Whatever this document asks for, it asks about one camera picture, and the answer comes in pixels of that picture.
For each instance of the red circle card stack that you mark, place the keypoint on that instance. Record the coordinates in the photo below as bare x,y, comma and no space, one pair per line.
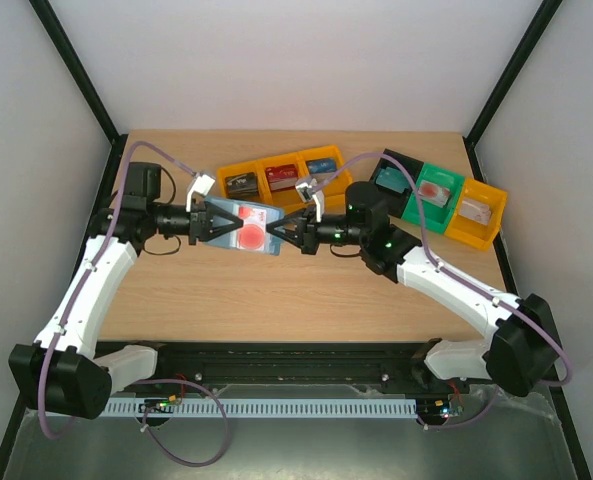
434,194

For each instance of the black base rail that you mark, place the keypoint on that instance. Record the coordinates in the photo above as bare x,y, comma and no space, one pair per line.
391,368

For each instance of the yellow bin left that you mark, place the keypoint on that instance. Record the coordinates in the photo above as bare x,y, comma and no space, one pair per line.
264,196

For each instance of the blue card stack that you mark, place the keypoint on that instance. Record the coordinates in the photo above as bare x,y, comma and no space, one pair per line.
321,166

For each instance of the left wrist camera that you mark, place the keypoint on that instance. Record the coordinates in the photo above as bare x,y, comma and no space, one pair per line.
201,185

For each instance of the yellow bin right group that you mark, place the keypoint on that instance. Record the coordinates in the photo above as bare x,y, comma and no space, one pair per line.
471,233

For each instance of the green plastic bin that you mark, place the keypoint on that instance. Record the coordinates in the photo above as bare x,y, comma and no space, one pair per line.
437,219

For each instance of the black plastic bin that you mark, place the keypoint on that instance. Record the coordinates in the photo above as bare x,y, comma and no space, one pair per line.
397,202

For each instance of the white slotted cable duct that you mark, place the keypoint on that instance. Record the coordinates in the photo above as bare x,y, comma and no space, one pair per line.
264,408

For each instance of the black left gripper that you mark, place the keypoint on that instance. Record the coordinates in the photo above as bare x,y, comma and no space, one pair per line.
200,224

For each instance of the blue card holder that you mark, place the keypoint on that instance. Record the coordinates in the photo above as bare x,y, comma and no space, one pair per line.
272,244

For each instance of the black corner frame post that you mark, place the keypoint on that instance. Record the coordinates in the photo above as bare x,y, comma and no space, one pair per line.
521,54

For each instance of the black left frame post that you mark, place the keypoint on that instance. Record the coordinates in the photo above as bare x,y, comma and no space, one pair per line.
67,52

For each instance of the black card stack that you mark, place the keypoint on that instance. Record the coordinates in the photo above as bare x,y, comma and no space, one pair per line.
242,185

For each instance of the teal card stack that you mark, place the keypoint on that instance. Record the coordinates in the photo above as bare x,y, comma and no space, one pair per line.
392,179

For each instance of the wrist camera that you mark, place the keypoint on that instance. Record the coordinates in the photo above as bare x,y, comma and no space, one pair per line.
201,185
310,192

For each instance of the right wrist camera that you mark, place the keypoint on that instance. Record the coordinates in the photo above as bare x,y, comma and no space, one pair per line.
310,192

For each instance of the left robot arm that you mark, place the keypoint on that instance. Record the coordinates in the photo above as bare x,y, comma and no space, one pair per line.
60,371

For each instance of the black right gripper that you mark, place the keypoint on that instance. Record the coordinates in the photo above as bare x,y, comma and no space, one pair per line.
307,236

